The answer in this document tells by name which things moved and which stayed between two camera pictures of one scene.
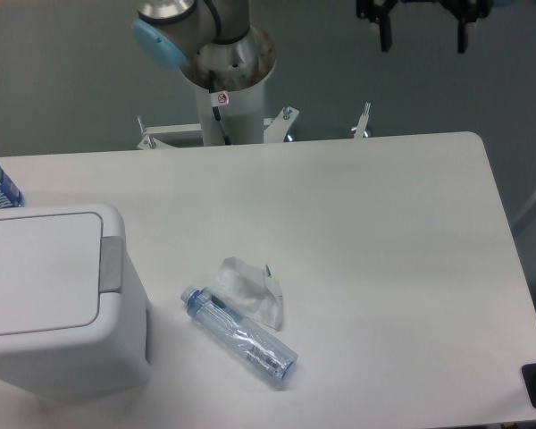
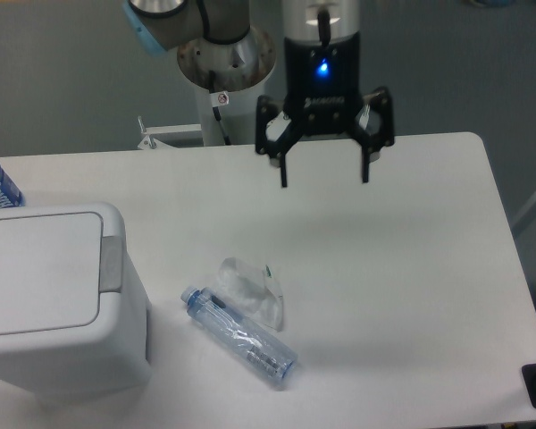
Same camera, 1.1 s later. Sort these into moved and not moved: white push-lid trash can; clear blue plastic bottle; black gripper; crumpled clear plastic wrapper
Moved: black gripper
Not moved: white push-lid trash can; clear blue plastic bottle; crumpled clear plastic wrapper
